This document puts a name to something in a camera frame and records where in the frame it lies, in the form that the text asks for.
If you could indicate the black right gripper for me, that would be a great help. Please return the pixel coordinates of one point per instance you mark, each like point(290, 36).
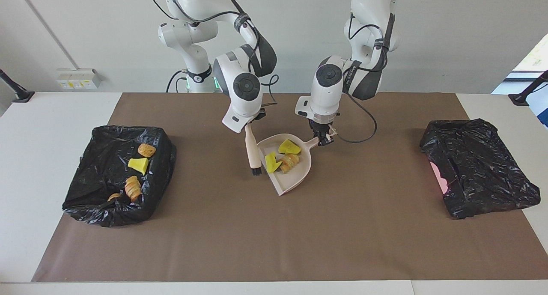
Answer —
point(259, 114)

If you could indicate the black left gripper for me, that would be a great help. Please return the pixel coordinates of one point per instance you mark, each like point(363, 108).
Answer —
point(321, 127)

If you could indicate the beige hand brush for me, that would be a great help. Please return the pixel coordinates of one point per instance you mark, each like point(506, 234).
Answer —
point(251, 149)

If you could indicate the yellow green sponge piece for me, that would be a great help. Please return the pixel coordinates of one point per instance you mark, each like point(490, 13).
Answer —
point(271, 162)
point(290, 147)
point(138, 165)

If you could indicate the sliced bread piece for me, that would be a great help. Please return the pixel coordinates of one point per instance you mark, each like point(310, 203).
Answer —
point(133, 189)
point(290, 163)

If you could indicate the pale pink plastic dustpan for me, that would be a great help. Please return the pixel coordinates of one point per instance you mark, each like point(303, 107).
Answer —
point(291, 179)

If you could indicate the round brown bread roll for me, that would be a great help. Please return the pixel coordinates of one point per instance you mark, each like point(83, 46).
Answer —
point(146, 150)

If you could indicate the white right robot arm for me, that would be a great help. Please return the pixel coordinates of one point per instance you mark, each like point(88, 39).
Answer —
point(244, 85)

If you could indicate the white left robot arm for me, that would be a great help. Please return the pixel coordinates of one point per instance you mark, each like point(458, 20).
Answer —
point(327, 89)

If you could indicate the pink bin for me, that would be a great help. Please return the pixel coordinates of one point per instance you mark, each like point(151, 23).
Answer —
point(437, 175)

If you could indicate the crumpled black trash bag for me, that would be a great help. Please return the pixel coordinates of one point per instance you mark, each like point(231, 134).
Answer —
point(475, 166)

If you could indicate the open black trash bag bin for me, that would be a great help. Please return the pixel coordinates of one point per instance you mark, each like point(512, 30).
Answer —
point(107, 171)

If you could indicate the brown paper table mat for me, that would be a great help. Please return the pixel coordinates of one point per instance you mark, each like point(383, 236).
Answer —
point(364, 243)

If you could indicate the small bread piece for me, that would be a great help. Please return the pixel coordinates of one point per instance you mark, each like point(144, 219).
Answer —
point(113, 196)

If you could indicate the white wall socket box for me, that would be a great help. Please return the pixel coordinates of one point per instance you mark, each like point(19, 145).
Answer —
point(77, 78)

